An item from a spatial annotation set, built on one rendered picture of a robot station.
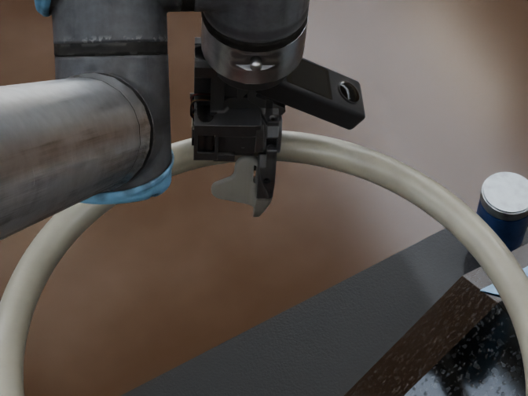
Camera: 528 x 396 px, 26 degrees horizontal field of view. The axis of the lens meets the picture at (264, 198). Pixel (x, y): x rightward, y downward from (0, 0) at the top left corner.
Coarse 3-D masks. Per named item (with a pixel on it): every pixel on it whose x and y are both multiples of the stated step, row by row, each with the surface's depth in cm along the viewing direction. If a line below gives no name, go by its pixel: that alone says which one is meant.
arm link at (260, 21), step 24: (216, 0) 89; (240, 0) 89; (264, 0) 89; (288, 0) 90; (216, 24) 93; (240, 24) 92; (264, 24) 91; (288, 24) 93; (240, 48) 94; (264, 48) 94
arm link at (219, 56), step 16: (208, 32) 95; (304, 32) 96; (208, 48) 97; (224, 48) 95; (288, 48) 95; (224, 64) 96; (240, 64) 96; (256, 64) 95; (272, 64) 96; (288, 64) 97; (240, 80) 97; (256, 80) 97; (272, 80) 97
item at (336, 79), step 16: (304, 64) 105; (288, 80) 102; (304, 80) 104; (320, 80) 105; (336, 80) 107; (352, 80) 108; (272, 96) 103; (288, 96) 103; (304, 96) 103; (320, 96) 104; (336, 96) 105; (352, 96) 106; (320, 112) 105; (336, 112) 105; (352, 112) 106; (352, 128) 108
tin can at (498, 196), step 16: (496, 176) 213; (512, 176) 213; (496, 192) 211; (512, 192) 211; (480, 208) 213; (496, 208) 209; (512, 208) 208; (496, 224) 212; (512, 224) 211; (512, 240) 215
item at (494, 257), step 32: (192, 160) 109; (288, 160) 111; (320, 160) 111; (352, 160) 110; (384, 160) 110; (416, 192) 108; (448, 192) 108; (64, 224) 103; (448, 224) 107; (480, 224) 106; (32, 256) 101; (480, 256) 105; (512, 256) 105; (32, 288) 99; (512, 288) 103; (0, 320) 97; (512, 320) 102; (0, 352) 95; (0, 384) 93
